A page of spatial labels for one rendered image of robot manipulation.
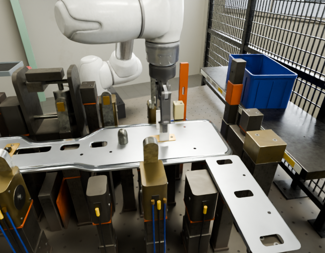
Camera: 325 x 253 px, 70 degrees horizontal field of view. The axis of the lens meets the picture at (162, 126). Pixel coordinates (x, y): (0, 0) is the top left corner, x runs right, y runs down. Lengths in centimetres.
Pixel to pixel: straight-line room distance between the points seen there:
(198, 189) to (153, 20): 42
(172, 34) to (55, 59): 326
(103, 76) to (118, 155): 83
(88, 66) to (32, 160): 80
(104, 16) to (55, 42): 323
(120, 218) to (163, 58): 59
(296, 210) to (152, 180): 66
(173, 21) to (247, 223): 47
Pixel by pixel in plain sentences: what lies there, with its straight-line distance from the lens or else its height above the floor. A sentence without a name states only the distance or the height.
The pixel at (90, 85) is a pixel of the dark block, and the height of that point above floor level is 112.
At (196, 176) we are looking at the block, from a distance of 65.
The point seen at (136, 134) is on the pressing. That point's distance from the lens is 78.
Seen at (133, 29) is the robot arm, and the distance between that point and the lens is 55.
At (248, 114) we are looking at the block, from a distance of 78.
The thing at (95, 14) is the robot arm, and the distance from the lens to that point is 52.
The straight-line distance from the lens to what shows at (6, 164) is 66.
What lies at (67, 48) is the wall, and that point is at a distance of 376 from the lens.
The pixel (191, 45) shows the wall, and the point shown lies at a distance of 442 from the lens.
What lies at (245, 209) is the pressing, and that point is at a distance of 58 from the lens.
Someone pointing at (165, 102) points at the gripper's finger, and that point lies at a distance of 63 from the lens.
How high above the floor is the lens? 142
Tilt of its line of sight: 31 degrees down
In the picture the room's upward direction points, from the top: straight up
